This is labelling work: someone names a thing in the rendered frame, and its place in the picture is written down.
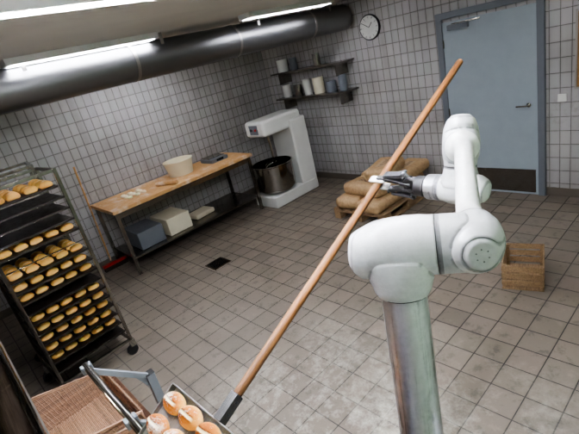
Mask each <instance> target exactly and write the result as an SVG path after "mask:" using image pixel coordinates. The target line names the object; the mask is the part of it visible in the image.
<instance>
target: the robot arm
mask: <svg viewBox="0 0 579 434"><path fill-rule="evenodd" d="M480 145H481V138H480V133H479V127H478V124H477V122H476V119H475V117H474V116H472V115H470V114H459V115H452V116H451V117H450V118H449V119H448V120H447V122H446V124H445V127H444V131H443V138H442V155H443V159H444V171H443V174H440V175H439V174H429V175H427V176H417V177H412V176H409V175H408V174H407V171H406V170H403V171H386V172H385V173H384V175H383V176H371V178H370V180H369V182H371V183H382V184H383V185H382V186H381V188H380V189H381V190H388V191H387V192H388V193H389V192H391V195H396V196H401V197H407V198H410V199H413V200H415V198H416V196H422V197H425V198H426V199H428V200H436V201H443V202H447V203H450V204H456V213H447V214H434V216H433V214H408V215H400V216H394V217H389V218H383V219H380V220H374V221H372V222H370V223H368V224H366V225H364V226H362V227H360V228H359V229H358V230H356V231H355V232H353V233H352V234H351V236H350V238H349V242H348V261H349V264H350V267H351V268H352V270H353V272H354V273H355V274H356V275H357V276H359V277H361V278H363V279H370V283H371V285H372V287H373V288H374V290H375V292H376V294H377V295H378V297H379V298H380V299H382V302H383V314H384V321H385V327H386V334H387V341H388V347H389V360H390V363H391V369H392V376H393V382H394V390H395V402H396V409H397V416H398V422H399V429H400V434H444V432H443V425H442V417H441V410H440V402H439V387H438V380H437V372H436V364H435V356H434V349H433V335H432V327H431V320H430V312H429V304H428V295H429V294H430V292H431V290H432V288H433V279H434V275H439V272H440V274H441V275H444V274H455V273H471V274H481V273H485V272H488V271H491V270H492V269H494V268H495V267H496V266H497V265H498V264H499V263H500V261H501V260H502V259H503V256H504V253H505V250H506V236H505V233H504V231H503V228H502V226H501V223H500V222H499V221H498V219H496V217H494V216H493V215H492V214H491V213H489V212H488V211H486V210H484V209H482V207H481V203H483V202H485V201H487V200H488V199H489V196H490V193H491V189H492V184H491V182H490V181H489V180H488V178H486V177H485V176H483V175H479V174H478V170H477V159H478V157H479V154H480ZM385 182H387V183H385ZM390 183H396V184H399V185H391V184H390ZM390 185H391V186H390Z"/></svg>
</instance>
